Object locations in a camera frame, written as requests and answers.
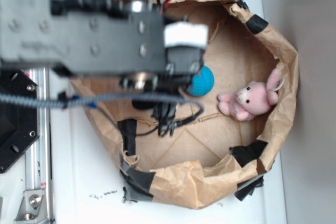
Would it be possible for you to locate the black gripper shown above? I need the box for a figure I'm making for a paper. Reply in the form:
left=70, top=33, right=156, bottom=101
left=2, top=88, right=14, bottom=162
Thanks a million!
left=153, top=46, right=206, bottom=136

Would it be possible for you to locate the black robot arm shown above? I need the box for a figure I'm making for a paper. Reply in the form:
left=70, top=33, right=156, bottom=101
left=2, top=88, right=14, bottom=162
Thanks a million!
left=1, top=0, right=208, bottom=135

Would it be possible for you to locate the blue ball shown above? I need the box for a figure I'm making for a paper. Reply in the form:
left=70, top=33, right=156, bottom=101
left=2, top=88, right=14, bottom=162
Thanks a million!
left=186, top=66, right=215, bottom=97

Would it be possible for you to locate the pink plush bunny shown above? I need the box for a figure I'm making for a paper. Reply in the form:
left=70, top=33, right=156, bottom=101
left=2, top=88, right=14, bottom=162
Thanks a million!
left=217, top=68, right=284, bottom=121

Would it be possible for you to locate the brown paper bag tray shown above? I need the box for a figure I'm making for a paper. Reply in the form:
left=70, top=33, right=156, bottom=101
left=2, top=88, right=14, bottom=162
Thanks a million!
left=85, top=0, right=299, bottom=209

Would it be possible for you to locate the grey braided cable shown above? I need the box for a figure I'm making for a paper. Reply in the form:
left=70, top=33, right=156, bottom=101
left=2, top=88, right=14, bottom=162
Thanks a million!
left=0, top=91, right=204, bottom=137

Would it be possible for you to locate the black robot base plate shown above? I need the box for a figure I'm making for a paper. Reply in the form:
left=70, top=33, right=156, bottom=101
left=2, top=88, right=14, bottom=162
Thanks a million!
left=1, top=70, right=39, bottom=174

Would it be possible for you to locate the aluminium frame rail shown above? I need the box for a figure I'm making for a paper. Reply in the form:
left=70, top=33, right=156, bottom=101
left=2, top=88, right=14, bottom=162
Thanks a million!
left=25, top=68, right=56, bottom=223

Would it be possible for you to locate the metal corner bracket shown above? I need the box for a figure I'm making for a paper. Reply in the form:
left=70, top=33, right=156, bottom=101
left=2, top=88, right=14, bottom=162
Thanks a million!
left=14, top=189, right=49, bottom=224

